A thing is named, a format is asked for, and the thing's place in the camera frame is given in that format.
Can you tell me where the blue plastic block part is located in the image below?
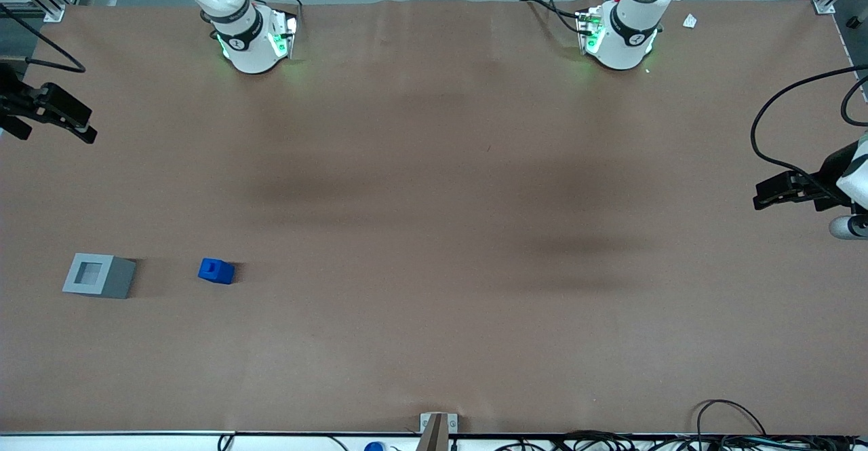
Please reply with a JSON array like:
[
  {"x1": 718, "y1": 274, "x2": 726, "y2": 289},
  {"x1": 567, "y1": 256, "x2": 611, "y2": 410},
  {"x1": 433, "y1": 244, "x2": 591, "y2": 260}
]
[{"x1": 197, "y1": 258, "x2": 236, "y2": 286}]

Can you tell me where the black looped table cable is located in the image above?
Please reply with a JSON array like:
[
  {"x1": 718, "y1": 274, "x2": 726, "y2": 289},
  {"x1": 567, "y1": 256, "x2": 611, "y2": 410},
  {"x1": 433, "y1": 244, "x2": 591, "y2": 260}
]
[{"x1": 695, "y1": 399, "x2": 768, "y2": 439}]

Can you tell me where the black left arm base cable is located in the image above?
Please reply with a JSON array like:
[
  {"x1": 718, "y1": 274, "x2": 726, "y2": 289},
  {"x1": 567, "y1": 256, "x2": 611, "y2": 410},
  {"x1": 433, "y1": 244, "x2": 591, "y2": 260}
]
[{"x1": 519, "y1": 0, "x2": 588, "y2": 35}]

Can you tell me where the brown paper table cover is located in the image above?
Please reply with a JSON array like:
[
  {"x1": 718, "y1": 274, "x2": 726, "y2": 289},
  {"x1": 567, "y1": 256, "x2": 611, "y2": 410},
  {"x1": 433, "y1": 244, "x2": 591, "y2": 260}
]
[{"x1": 0, "y1": 0, "x2": 868, "y2": 437}]

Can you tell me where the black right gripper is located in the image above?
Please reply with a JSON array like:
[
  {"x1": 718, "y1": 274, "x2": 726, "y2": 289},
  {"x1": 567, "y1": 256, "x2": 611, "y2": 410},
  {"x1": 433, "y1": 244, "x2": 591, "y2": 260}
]
[{"x1": 0, "y1": 63, "x2": 98, "y2": 145}]

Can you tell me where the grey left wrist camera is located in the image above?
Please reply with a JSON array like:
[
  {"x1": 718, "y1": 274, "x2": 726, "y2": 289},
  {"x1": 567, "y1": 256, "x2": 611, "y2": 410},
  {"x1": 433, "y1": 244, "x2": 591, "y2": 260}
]
[{"x1": 828, "y1": 214, "x2": 868, "y2": 241}]

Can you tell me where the long black left arm cable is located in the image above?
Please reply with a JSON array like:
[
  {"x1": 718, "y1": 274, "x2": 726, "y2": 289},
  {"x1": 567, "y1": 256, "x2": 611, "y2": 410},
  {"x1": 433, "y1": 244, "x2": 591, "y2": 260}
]
[{"x1": 749, "y1": 64, "x2": 868, "y2": 197}]

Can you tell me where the short black cable loop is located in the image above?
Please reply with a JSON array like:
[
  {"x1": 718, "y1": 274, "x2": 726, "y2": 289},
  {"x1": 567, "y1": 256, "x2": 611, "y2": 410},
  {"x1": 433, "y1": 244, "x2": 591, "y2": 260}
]
[{"x1": 840, "y1": 74, "x2": 868, "y2": 128}]

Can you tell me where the gray square hollow base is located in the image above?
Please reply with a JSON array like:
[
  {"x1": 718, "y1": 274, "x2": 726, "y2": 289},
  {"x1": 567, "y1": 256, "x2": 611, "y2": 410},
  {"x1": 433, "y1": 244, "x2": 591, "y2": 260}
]
[{"x1": 62, "y1": 253, "x2": 137, "y2": 300}]

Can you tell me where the black cable bundle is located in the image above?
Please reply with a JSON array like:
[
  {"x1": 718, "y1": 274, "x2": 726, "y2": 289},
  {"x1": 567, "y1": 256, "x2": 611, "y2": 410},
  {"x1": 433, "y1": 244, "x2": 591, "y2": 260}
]
[{"x1": 494, "y1": 429, "x2": 868, "y2": 451}]

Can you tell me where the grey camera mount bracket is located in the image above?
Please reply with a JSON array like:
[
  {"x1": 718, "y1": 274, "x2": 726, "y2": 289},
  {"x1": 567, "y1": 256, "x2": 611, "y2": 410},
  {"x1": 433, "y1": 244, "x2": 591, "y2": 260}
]
[{"x1": 418, "y1": 412, "x2": 459, "y2": 451}]

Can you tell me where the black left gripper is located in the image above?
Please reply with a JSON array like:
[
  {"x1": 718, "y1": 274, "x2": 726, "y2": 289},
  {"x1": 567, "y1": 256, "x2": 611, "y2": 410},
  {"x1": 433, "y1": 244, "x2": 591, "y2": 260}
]
[{"x1": 752, "y1": 140, "x2": 861, "y2": 212}]

